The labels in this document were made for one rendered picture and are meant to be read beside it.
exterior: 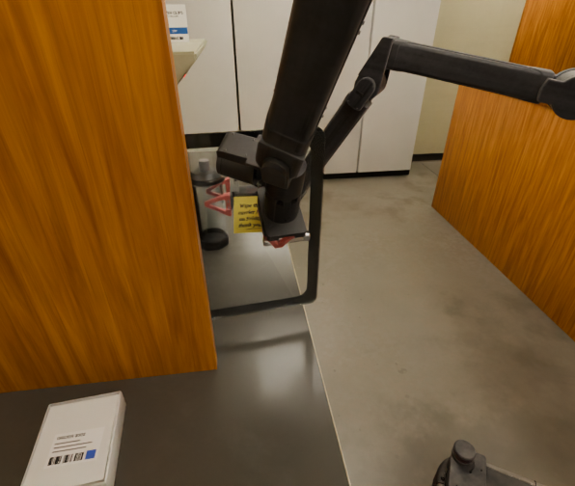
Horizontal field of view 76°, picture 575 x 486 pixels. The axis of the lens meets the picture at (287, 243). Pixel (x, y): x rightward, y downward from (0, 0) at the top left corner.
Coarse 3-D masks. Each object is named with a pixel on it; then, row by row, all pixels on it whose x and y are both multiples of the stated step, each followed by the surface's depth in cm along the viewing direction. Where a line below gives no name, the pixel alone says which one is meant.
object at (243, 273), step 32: (320, 128) 64; (192, 160) 62; (320, 160) 67; (224, 192) 66; (256, 192) 67; (320, 192) 70; (224, 224) 69; (320, 224) 74; (224, 256) 73; (256, 256) 75; (288, 256) 77; (224, 288) 77; (256, 288) 79; (288, 288) 81
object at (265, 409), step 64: (256, 320) 87; (128, 384) 72; (192, 384) 72; (256, 384) 72; (320, 384) 72; (0, 448) 62; (128, 448) 62; (192, 448) 62; (256, 448) 62; (320, 448) 62
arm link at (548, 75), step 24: (384, 48) 76; (408, 48) 75; (432, 48) 74; (360, 72) 80; (384, 72) 79; (408, 72) 79; (432, 72) 76; (456, 72) 74; (480, 72) 72; (504, 72) 71; (528, 72) 69; (552, 72) 68; (528, 96) 71; (552, 96) 67
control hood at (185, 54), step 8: (192, 40) 73; (200, 40) 73; (176, 48) 57; (184, 48) 57; (192, 48) 57; (200, 48) 61; (176, 56) 52; (184, 56) 52; (192, 56) 53; (176, 64) 53; (184, 64) 53; (192, 64) 53; (176, 72) 53; (184, 72) 54
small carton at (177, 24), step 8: (168, 8) 66; (176, 8) 67; (184, 8) 67; (168, 16) 67; (176, 16) 67; (184, 16) 68; (176, 24) 68; (184, 24) 68; (176, 32) 68; (184, 32) 69; (176, 40) 69; (184, 40) 70
